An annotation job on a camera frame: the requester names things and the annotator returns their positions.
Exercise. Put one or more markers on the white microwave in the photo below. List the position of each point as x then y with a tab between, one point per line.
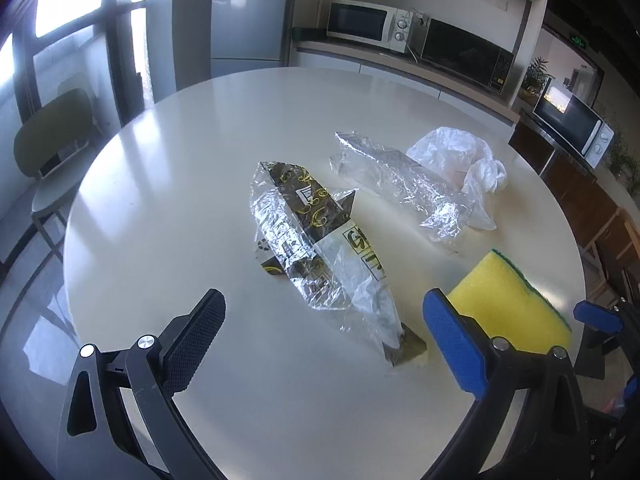
573	122
372	24

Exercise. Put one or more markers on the black gold foil wrapper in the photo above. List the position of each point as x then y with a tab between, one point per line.
305	233

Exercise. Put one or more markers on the black microwave oven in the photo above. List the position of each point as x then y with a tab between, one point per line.
465	54

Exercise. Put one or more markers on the white plastic bag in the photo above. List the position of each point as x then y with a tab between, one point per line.
467	163

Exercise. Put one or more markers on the clear plastic wrapper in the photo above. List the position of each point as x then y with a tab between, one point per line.
440	211

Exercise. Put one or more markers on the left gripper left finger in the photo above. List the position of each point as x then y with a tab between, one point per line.
186	340

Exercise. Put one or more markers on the yellow green sponge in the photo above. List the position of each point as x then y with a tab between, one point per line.
504	304

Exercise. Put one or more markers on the wooden chair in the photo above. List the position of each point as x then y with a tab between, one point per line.
612	252

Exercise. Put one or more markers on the round white table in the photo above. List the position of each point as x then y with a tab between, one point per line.
163	215

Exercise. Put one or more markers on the silver refrigerator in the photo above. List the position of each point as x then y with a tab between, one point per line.
246	35

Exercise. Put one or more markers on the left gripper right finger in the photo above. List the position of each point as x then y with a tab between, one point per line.
465	360

